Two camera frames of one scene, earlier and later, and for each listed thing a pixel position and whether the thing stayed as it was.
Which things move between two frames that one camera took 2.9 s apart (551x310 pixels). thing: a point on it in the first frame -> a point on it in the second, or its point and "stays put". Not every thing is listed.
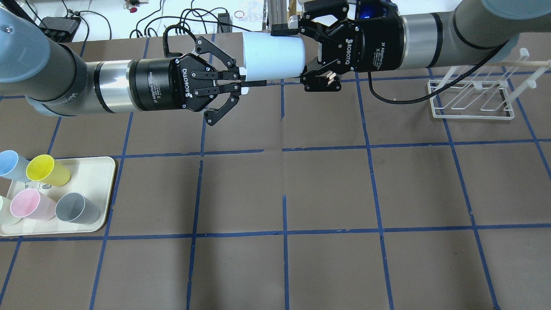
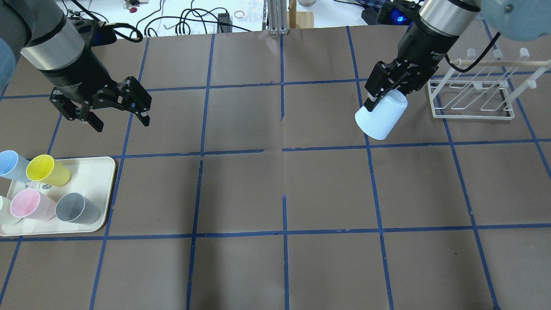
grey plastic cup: [74, 207] stays put
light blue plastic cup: [267, 57] -> [377, 124]
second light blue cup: [13, 167] stays put
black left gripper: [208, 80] -> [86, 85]
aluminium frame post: [277, 12] stays put
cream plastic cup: [7, 218] stays put
